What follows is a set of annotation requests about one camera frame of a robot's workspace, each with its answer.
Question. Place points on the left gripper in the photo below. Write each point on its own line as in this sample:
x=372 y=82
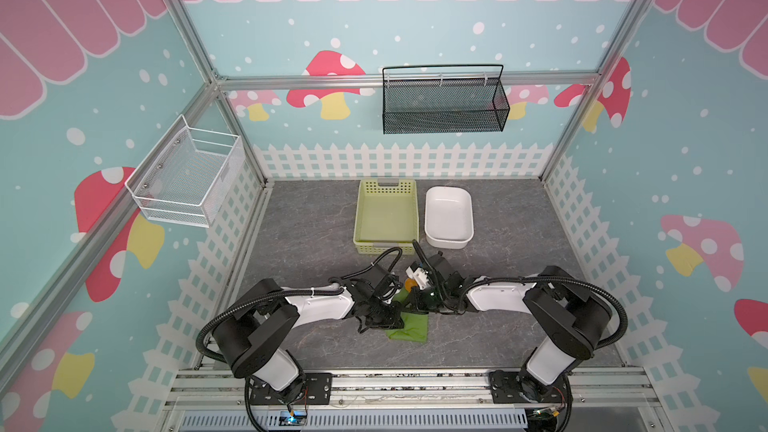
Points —
x=393 y=320

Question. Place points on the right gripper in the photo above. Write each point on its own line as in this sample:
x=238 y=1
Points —
x=429 y=298

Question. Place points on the green paper napkin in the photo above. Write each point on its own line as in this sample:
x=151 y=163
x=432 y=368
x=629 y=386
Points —
x=415 y=320

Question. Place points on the orange plastic spoon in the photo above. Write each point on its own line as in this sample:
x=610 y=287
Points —
x=410 y=284

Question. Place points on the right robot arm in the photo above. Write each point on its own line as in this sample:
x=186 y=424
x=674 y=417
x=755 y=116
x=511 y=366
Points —
x=576 y=316

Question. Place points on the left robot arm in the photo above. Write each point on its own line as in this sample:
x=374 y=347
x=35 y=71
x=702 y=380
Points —
x=248 y=336

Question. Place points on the white plastic tub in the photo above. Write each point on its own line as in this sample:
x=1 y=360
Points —
x=449 y=220

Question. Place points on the green perforated plastic basket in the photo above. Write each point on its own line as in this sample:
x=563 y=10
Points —
x=387 y=215

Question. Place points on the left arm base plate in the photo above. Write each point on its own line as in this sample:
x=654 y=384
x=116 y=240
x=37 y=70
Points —
x=309 y=389

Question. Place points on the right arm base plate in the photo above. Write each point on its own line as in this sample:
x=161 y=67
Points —
x=520 y=387

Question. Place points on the aluminium mounting rail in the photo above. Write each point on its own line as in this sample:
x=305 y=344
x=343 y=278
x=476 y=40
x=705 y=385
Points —
x=597 y=399

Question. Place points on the black wire mesh basket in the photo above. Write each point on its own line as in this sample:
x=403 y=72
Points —
x=452 y=98

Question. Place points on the white wire mesh basket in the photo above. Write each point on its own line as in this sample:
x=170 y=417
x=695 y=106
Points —
x=186 y=177

